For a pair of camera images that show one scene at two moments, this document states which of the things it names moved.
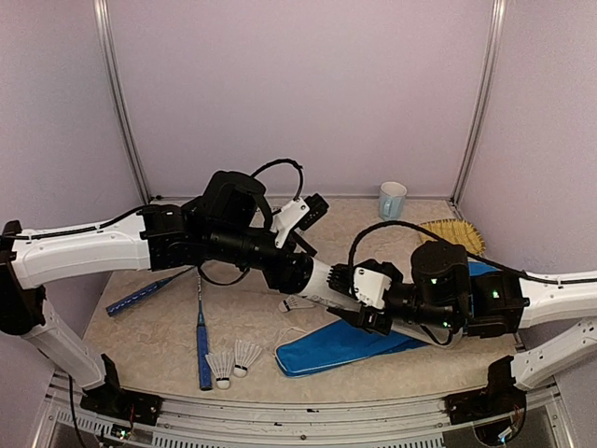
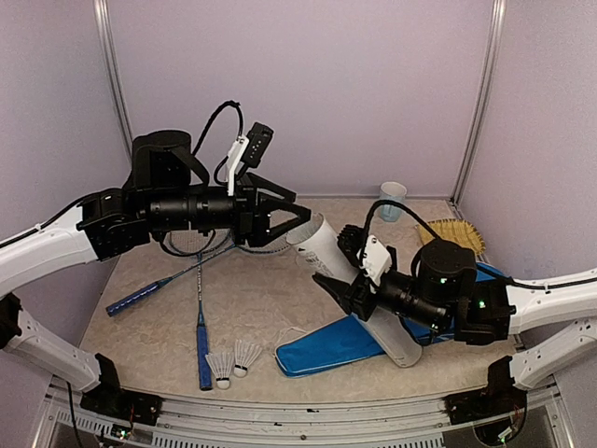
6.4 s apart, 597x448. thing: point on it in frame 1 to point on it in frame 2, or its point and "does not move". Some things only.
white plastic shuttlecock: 221,364 does not move
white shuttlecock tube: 322,292 to 317,245
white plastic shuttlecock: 244,355 does not move
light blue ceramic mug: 392,199 does not move
